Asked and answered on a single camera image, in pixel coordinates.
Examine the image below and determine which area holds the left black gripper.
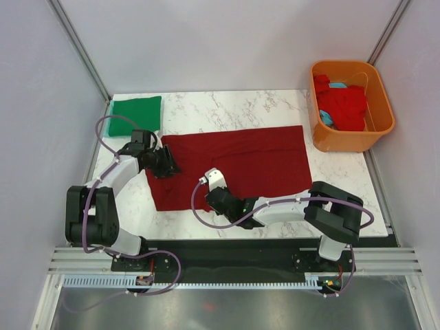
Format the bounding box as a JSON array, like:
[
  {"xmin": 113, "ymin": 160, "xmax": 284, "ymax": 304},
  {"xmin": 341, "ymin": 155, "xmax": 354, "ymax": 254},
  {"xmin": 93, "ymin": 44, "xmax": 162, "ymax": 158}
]
[{"xmin": 144, "ymin": 145, "xmax": 182, "ymax": 180}]

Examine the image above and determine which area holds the dark red t shirt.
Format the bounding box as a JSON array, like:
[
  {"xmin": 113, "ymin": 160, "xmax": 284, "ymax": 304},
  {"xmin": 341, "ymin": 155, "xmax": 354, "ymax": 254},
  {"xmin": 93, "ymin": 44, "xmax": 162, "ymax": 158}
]
[{"xmin": 146, "ymin": 126, "xmax": 312, "ymax": 212}]

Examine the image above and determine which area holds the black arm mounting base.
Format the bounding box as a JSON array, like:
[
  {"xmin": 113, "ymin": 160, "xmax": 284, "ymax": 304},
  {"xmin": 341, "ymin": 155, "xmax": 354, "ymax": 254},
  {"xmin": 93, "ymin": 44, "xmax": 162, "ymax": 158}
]
[{"xmin": 70, "ymin": 235, "xmax": 399, "ymax": 285}]

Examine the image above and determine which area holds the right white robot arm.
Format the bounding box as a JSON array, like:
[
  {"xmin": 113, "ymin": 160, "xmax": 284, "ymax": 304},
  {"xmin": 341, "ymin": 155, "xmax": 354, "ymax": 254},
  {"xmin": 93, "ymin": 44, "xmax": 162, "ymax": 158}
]
[{"xmin": 206, "ymin": 181, "xmax": 364, "ymax": 271}]

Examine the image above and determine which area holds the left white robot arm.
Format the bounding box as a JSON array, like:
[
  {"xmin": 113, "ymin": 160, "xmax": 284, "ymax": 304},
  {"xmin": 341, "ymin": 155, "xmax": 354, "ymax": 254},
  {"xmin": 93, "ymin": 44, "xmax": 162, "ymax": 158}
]
[{"xmin": 65, "ymin": 129, "xmax": 181, "ymax": 270}]

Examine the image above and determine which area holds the folded green t shirt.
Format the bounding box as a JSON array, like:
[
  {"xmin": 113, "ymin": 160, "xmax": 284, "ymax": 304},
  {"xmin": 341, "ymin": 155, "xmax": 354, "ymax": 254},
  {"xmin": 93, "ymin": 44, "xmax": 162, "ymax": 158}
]
[{"xmin": 109, "ymin": 96, "xmax": 162, "ymax": 138}]

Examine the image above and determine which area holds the folded teal t shirt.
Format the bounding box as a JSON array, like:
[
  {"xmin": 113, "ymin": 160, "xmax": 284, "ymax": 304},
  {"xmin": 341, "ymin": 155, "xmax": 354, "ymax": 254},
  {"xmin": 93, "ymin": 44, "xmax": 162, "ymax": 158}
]
[{"xmin": 102, "ymin": 100, "xmax": 114, "ymax": 138}]

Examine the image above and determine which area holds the light blue t shirt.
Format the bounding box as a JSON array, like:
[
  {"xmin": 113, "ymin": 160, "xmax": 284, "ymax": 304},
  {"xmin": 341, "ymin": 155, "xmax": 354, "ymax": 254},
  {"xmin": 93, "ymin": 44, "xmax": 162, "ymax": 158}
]
[{"xmin": 319, "ymin": 82, "xmax": 347, "ymax": 128}]

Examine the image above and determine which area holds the bright red t shirt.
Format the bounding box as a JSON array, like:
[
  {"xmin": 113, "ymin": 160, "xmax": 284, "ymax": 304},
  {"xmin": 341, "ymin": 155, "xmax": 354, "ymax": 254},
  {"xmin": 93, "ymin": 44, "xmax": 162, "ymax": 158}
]
[{"xmin": 313, "ymin": 75, "xmax": 368, "ymax": 131}]

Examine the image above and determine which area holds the orange plastic basket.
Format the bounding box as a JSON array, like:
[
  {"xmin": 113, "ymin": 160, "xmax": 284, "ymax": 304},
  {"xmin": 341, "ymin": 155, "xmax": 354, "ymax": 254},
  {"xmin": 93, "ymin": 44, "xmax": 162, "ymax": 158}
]
[{"xmin": 308, "ymin": 60, "xmax": 395, "ymax": 153}]

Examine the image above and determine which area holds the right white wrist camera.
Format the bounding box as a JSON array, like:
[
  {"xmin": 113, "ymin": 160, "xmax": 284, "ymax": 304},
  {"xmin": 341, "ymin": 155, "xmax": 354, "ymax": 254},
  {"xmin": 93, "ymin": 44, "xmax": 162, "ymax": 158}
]
[{"xmin": 199, "ymin": 168, "xmax": 228, "ymax": 191}]

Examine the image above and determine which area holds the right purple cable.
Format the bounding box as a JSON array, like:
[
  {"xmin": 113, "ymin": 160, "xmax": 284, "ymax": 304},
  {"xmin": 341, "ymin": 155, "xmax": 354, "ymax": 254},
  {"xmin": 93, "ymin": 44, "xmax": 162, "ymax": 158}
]
[{"xmin": 190, "ymin": 177, "xmax": 375, "ymax": 299}]

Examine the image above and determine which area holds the purple cable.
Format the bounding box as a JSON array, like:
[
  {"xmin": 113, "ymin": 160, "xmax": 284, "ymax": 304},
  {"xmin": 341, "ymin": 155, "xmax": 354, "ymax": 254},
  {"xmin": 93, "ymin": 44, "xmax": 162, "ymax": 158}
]
[
  {"xmin": 61, "ymin": 115, "xmax": 182, "ymax": 314},
  {"xmin": 190, "ymin": 177, "xmax": 375, "ymax": 299}
]

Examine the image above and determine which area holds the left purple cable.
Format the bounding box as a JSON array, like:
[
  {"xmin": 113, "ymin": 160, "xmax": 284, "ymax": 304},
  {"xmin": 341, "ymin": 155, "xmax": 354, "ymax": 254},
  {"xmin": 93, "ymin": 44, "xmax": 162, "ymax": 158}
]
[{"xmin": 61, "ymin": 115, "xmax": 182, "ymax": 314}]

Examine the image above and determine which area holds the white slotted cable duct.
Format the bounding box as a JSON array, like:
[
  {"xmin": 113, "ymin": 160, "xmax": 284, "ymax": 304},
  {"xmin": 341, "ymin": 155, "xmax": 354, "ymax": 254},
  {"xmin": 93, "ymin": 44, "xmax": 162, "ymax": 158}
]
[{"xmin": 63, "ymin": 267, "xmax": 350, "ymax": 292}]

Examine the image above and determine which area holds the aluminium rail profile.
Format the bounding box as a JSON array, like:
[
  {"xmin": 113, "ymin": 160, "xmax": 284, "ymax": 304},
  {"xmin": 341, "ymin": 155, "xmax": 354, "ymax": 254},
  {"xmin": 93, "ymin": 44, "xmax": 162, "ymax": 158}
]
[{"xmin": 48, "ymin": 247, "xmax": 421, "ymax": 276}]

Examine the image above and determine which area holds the left aluminium frame post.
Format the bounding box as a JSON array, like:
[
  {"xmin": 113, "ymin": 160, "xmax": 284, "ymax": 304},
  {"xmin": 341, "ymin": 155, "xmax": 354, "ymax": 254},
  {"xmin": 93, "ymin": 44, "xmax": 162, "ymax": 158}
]
[{"xmin": 47, "ymin": 0, "xmax": 111, "ymax": 104}]

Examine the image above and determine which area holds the aluminium frame post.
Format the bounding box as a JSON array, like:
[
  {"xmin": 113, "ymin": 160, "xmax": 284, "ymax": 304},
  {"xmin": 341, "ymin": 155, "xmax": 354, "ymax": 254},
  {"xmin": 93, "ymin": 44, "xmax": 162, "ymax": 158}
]
[
  {"xmin": 367, "ymin": 0, "xmax": 413, "ymax": 66},
  {"xmin": 47, "ymin": 0, "xmax": 111, "ymax": 104}
]

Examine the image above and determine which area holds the right aluminium frame post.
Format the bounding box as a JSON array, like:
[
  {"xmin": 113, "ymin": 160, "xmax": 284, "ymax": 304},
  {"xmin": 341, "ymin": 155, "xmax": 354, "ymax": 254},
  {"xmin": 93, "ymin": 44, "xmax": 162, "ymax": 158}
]
[{"xmin": 367, "ymin": 0, "xmax": 413, "ymax": 66}]

